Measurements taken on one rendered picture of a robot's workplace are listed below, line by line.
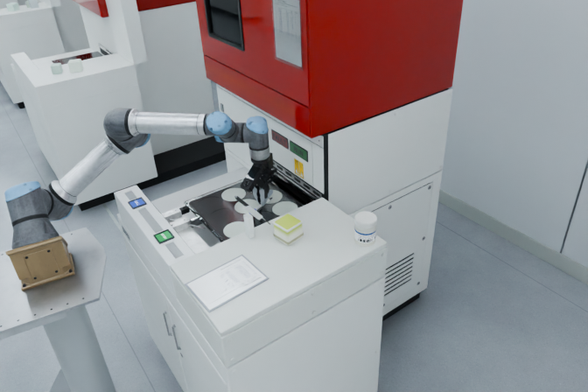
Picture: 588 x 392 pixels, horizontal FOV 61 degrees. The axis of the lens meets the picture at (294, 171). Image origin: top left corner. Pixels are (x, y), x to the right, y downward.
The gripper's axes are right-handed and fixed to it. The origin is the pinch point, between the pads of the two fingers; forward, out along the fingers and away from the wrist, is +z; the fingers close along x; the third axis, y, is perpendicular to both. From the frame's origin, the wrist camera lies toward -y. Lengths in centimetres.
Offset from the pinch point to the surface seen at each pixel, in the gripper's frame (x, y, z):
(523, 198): -63, 155, 59
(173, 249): 1.5, -41.3, -3.9
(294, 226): -29.9, -15.4, -11.5
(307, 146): -12.9, 14.6, -22.5
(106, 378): 37, -63, 68
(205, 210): 16.4, -14.3, 1.8
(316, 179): -17.6, 13.3, -10.3
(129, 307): 87, -22, 92
